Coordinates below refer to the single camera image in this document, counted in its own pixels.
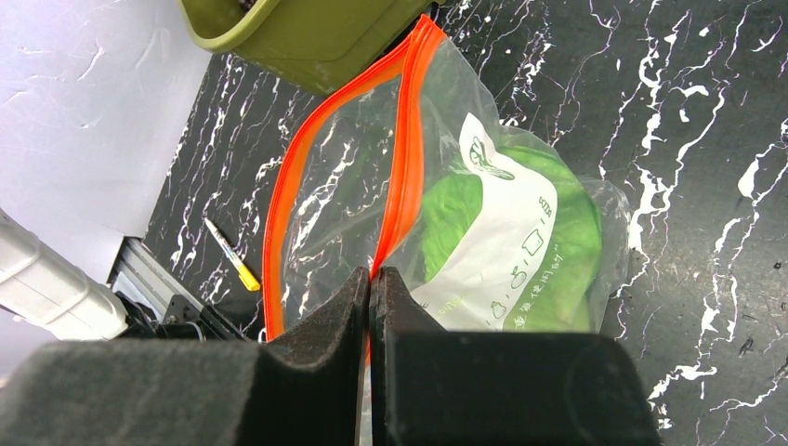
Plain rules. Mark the white pen yellow cap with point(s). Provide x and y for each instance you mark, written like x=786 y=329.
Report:
x=246 y=276

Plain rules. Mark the clear zip bag orange zipper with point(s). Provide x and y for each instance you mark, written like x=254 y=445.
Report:
x=409 y=166

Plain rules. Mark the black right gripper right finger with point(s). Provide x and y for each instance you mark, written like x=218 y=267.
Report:
x=431 y=386

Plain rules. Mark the olive green plastic bin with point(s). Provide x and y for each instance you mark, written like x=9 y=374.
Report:
x=316 y=45

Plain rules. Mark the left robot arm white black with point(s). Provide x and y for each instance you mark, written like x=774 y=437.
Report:
x=49 y=291

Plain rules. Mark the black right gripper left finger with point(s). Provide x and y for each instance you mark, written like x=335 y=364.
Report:
x=302 y=388

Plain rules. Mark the aluminium frame rail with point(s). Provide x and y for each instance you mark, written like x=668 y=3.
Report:
x=138 y=274

